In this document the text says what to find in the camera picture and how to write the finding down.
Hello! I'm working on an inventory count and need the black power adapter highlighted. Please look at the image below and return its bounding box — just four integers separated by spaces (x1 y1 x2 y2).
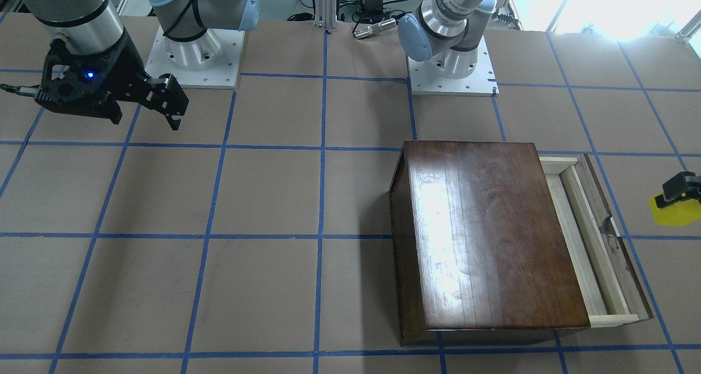
360 0 384 20

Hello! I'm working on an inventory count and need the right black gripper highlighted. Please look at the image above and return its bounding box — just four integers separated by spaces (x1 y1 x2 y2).
33 32 189 130

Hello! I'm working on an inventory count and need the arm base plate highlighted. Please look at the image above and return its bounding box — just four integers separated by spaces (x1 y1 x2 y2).
145 28 247 89
406 37 500 96

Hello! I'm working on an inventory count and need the light wood drawer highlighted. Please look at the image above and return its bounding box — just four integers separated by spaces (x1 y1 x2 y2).
540 154 654 327

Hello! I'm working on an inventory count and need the aluminium frame post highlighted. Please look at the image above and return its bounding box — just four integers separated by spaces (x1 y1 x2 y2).
313 0 338 34

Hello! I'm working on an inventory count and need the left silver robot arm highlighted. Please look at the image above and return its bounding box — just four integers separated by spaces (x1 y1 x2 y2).
398 0 496 62

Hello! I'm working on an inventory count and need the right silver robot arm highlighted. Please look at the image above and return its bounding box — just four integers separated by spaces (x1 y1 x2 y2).
2 0 260 130

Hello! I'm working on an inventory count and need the dark wooden drawer cabinet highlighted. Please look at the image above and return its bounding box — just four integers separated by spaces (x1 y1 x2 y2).
389 140 591 345

